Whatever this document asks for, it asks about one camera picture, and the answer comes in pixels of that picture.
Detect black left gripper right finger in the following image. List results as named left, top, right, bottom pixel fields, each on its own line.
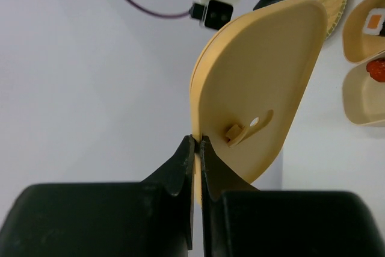
left=199, top=137, right=384, bottom=256

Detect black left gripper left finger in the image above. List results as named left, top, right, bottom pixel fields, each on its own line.
left=1, top=136, right=195, bottom=256

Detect orange lunch box lid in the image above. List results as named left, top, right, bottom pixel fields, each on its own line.
left=188, top=0, right=328, bottom=209

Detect orange lunch box container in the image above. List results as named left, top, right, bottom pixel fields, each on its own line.
left=342, top=0, right=384, bottom=64

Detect salmon sushi roll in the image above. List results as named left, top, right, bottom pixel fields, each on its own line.
left=362, top=8, right=385, bottom=37

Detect red fried chicken drumstick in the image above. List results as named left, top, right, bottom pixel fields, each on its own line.
left=366, top=58, right=385, bottom=82

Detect beige lunch box container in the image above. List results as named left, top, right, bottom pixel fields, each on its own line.
left=342, top=54, right=384, bottom=127

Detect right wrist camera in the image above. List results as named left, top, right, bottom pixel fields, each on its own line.
left=188, top=0, right=240, bottom=31

